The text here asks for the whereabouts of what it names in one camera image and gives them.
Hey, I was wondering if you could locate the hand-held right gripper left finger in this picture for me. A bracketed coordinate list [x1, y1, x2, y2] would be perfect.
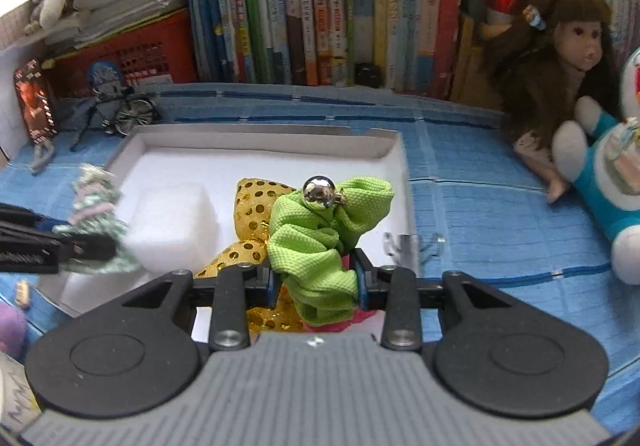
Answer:
[117, 262, 282, 352]

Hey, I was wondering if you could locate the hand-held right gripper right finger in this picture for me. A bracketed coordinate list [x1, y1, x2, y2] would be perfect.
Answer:
[350, 248, 518, 352]

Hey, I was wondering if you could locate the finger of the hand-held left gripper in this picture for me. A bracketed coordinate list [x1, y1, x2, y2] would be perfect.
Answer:
[0, 225, 119, 275]
[0, 206, 56, 233]

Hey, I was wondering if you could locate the striped doll dress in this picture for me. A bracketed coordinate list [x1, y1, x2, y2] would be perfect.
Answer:
[52, 163, 143, 275]

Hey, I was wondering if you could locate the green scrunchie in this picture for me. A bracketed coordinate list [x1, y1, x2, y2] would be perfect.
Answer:
[266, 177, 396, 324]

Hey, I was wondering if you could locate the pink fabric bow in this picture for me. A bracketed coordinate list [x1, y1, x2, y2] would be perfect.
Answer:
[302, 308, 381, 334]

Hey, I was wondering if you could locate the gold sequin bow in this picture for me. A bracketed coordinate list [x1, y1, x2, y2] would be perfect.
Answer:
[192, 177, 361, 334]

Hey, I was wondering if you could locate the white foam block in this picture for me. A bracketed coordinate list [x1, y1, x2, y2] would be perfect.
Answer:
[122, 183, 221, 271]

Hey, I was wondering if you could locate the purple plush toy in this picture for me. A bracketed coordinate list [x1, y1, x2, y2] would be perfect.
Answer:
[0, 303, 28, 362]

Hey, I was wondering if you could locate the white cardboard box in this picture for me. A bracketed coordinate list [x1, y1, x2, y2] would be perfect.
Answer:
[37, 125, 415, 344]

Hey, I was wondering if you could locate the clear plastic clip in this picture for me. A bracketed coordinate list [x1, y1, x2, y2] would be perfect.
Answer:
[382, 233, 446, 271]

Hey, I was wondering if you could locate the grey carabiner clip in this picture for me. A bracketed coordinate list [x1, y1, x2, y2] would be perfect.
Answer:
[30, 138, 57, 174]

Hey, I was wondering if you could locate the silver bell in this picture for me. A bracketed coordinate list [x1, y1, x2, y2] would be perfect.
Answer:
[301, 174, 347, 211]

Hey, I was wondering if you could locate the red black card package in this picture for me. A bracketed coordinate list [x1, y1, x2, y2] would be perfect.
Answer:
[13, 56, 60, 147]

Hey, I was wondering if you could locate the white scribbled paper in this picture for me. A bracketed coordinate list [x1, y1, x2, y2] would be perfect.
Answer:
[0, 353, 43, 432]

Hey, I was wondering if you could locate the blue round tag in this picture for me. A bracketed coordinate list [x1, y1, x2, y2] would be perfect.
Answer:
[87, 60, 123, 94]

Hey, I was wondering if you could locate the small black box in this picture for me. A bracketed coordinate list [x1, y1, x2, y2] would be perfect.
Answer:
[354, 63, 383, 87]

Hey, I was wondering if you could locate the red plastic basket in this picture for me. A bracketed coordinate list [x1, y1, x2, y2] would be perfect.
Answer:
[42, 8, 198, 99]

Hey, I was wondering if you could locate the blue cat plush toy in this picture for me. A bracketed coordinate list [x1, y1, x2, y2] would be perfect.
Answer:
[552, 46, 640, 285]

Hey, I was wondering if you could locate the brown-haired doll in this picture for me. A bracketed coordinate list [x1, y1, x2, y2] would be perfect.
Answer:
[480, 0, 623, 204]

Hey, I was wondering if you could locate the row of upright books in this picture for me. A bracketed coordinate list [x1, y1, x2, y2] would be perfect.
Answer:
[185, 0, 583, 99]

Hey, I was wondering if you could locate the miniature wire bicycle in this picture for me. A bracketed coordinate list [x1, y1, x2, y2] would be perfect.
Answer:
[70, 84, 161, 151]

